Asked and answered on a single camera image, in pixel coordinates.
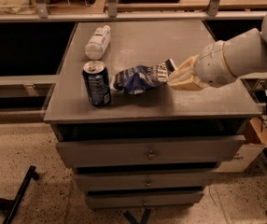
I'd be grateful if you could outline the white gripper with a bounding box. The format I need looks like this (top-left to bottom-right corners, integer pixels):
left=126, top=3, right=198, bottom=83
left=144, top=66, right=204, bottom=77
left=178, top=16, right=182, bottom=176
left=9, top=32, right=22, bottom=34
left=167, top=41, right=237, bottom=91

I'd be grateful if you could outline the blue chip bag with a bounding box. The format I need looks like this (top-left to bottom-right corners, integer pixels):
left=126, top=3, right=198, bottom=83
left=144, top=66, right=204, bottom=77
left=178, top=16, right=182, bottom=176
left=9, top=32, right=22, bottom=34
left=111, top=59, right=176, bottom=95

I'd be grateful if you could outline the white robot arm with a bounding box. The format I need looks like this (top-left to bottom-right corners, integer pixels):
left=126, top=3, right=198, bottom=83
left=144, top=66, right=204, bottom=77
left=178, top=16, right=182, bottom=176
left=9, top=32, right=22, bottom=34
left=167, top=14, right=267, bottom=91

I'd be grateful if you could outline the blue pepsi can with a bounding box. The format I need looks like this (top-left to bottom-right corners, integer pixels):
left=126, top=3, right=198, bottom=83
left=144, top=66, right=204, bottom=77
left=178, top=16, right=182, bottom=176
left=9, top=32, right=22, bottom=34
left=82, top=61, right=111, bottom=106

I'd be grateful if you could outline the top grey drawer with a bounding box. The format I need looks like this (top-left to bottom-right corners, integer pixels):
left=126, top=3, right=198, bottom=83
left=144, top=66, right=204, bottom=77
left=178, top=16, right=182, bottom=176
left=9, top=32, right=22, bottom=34
left=56, top=135, right=245, bottom=168

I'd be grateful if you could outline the grey drawer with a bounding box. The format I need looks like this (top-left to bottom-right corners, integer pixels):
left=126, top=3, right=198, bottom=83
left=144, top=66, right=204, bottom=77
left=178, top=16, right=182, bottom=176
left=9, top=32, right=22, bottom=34
left=85, top=190, right=204, bottom=209
left=56, top=135, right=245, bottom=168
left=75, top=169, right=218, bottom=192

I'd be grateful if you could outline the grey drawer cabinet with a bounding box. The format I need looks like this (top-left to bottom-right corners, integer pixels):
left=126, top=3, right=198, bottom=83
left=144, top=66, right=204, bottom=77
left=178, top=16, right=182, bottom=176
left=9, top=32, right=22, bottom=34
left=45, top=21, right=259, bottom=209

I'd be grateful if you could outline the clear plastic water bottle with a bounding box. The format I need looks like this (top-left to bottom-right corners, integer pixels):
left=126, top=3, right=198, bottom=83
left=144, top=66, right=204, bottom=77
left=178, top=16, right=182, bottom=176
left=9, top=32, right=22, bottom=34
left=85, top=25, right=111, bottom=60

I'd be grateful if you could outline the cardboard box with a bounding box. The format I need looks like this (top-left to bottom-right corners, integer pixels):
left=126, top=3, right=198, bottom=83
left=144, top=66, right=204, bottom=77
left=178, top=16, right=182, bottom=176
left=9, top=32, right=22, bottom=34
left=218, top=118, right=267, bottom=173

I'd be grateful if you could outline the middle grey drawer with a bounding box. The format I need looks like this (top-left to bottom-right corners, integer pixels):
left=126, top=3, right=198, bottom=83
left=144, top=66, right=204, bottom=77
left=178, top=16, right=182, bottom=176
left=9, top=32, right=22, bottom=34
left=75, top=169, right=218, bottom=192

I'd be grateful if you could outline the bottom grey drawer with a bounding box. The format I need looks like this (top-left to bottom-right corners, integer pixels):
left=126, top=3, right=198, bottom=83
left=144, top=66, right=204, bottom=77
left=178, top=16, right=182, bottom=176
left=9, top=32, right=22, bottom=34
left=85, top=190, right=204, bottom=209

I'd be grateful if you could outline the black stand leg left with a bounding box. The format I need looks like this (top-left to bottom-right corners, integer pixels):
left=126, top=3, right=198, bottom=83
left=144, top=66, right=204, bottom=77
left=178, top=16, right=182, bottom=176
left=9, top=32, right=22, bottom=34
left=0, top=165, right=39, bottom=224

